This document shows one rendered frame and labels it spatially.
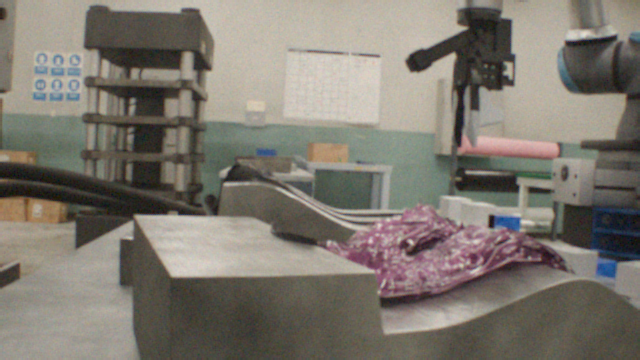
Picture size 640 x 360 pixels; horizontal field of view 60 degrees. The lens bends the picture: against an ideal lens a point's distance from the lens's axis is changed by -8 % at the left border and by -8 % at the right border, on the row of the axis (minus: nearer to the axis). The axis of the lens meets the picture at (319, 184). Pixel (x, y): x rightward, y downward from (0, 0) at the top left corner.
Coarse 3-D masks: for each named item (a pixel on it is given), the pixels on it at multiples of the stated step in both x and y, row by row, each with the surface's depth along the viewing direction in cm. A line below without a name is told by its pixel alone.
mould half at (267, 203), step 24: (240, 192) 72; (264, 192) 72; (288, 192) 76; (240, 216) 72; (264, 216) 73; (288, 216) 73; (312, 216) 73; (120, 240) 71; (336, 240) 73; (120, 264) 71
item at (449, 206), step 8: (440, 200) 95; (448, 200) 90; (456, 200) 90; (464, 200) 90; (440, 208) 94; (448, 208) 90; (456, 208) 90; (448, 216) 90; (456, 216) 90; (520, 216) 93
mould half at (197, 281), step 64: (192, 256) 35; (256, 256) 37; (320, 256) 38; (192, 320) 30; (256, 320) 32; (320, 320) 33; (384, 320) 37; (448, 320) 37; (512, 320) 38; (576, 320) 41
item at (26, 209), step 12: (0, 156) 651; (12, 156) 652; (24, 156) 653; (36, 156) 682; (0, 180) 653; (0, 204) 654; (12, 204) 655; (24, 204) 658; (36, 204) 659; (48, 204) 660; (60, 204) 662; (0, 216) 655; (12, 216) 655; (24, 216) 657; (36, 216) 660; (48, 216) 661; (60, 216) 666
